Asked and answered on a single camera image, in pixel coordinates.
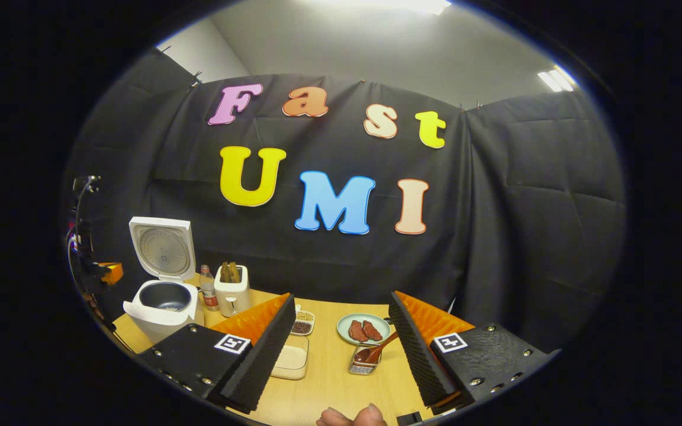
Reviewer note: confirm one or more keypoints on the pale green round plate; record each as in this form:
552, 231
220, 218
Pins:
344, 328

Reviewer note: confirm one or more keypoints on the brown toast slice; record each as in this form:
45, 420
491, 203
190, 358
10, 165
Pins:
225, 273
235, 272

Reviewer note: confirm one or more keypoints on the dark wooden spoon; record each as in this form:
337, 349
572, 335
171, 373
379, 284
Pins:
370, 354

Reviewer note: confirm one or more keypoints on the yellow soybeans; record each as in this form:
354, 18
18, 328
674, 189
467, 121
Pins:
305, 316

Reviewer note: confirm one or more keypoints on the clear plastic water bottle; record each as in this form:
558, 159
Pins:
209, 293

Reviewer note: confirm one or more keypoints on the white toaster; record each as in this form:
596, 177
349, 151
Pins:
233, 299

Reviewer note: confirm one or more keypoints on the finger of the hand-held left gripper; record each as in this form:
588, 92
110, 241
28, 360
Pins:
113, 273

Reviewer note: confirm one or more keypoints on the dark red beans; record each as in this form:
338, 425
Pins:
301, 327

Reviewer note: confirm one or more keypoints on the white divided bean plate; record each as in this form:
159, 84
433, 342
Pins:
304, 319

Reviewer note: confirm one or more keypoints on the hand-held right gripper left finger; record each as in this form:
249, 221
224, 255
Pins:
264, 361

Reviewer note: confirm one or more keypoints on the large ceiling light panel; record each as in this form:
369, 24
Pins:
388, 5

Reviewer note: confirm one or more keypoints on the white rice cooker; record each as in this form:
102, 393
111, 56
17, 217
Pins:
157, 319

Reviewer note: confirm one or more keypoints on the clear glass dish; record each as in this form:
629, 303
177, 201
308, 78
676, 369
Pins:
290, 361

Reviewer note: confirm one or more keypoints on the ceiling tube light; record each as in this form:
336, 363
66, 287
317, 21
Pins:
557, 78

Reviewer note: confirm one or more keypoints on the white rice heap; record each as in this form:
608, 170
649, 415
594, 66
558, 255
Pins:
291, 358

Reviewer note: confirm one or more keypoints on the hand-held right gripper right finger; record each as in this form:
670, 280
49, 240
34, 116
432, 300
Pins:
418, 355

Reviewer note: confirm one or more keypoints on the red sausage piece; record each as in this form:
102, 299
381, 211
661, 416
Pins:
372, 330
357, 331

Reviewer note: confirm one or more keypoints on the small white rice portion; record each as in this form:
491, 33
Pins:
169, 307

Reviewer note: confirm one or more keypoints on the black backdrop cloth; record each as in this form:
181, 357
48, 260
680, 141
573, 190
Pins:
495, 207

